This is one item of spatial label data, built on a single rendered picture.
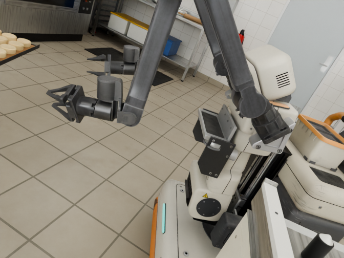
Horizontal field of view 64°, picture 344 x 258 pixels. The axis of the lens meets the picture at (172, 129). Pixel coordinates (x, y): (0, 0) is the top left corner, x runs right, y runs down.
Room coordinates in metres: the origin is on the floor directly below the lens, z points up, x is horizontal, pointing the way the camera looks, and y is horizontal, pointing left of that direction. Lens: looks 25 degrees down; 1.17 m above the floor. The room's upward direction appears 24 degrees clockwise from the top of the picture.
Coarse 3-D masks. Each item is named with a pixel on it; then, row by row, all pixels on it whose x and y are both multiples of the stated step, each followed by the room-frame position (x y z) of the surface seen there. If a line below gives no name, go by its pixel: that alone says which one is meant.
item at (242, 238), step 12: (240, 228) 0.46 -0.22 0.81; (252, 228) 0.44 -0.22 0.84; (288, 228) 0.49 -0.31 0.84; (228, 240) 0.49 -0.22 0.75; (240, 240) 0.43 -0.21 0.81; (252, 240) 0.41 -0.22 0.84; (300, 240) 0.47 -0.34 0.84; (312, 240) 0.43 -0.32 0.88; (228, 252) 0.44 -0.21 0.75; (240, 252) 0.40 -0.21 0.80; (252, 252) 0.38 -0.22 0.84; (300, 252) 0.43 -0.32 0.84; (312, 252) 0.41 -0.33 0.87; (324, 252) 0.41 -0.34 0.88; (336, 252) 0.48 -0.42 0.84
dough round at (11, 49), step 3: (0, 45) 0.89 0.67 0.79; (3, 45) 0.89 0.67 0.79; (6, 45) 0.90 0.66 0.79; (9, 45) 0.92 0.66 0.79; (3, 48) 0.88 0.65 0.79; (6, 48) 0.88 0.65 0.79; (9, 48) 0.89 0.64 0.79; (12, 48) 0.90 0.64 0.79; (15, 48) 0.91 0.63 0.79; (9, 51) 0.88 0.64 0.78; (12, 51) 0.89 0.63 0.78; (15, 51) 0.91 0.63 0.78
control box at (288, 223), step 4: (288, 220) 0.52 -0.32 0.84; (288, 224) 0.50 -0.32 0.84; (292, 224) 0.51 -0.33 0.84; (296, 224) 0.52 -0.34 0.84; (292, 228) 0.50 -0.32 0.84; (296, 228) 0.50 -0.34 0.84; (300, 228) 0.51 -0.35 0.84; (304, 228) 0.51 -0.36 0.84; (300, 232) 0.49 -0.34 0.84; (304, 232) 0.50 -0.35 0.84; (308, 232) 0.51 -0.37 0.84; (312, 232) 0.51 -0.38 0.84; (312, 236) 0.50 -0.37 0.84; (332, 240) 0.52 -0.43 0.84; (336, 244) 0.51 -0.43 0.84; (340, 244) 0.51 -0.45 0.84; (336, 248) 0.49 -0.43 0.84; (340, 248) 0.50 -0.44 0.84
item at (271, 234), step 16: (272, 192) 0.50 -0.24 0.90; (256, 208) 0.48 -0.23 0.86; (272, 208) 0.44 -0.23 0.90; (256, 224) 0.44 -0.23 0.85; (272, 224) 0.39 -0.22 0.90; (256, 240) 0.40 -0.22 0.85; (272, 240) 0.36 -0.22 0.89; (288, 240) 0.37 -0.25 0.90; (256, 256) 0.37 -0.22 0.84; (272, 256) 0.33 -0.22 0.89; (288, 256) 0.33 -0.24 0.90
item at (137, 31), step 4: (132, 24) 4.67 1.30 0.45; (136, 24) 4.64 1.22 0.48; (140, 24) 4.77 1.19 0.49; (144, 24) 4.97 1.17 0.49; (132, 28) 4.67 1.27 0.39; (136, 28) 4.65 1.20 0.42; (140, 28) 4.63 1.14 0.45; (144, 28) 4.61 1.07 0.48; (128, 32) 4.67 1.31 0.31; (132, 32) 4.66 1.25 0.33; (136, 32) 4.64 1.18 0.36; (140, 32) 4.63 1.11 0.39; (144, 32) 4.61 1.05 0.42; (128, 36) 4.67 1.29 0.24; (132, 36) 4.66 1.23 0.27; (136, 36) 4.64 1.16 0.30; (140, 36) 4.62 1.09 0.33; (144, 36) 4.61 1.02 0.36; (136, 40) 4.64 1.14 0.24; (140, 40) 4.62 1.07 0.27; (144, 40) 4.61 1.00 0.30
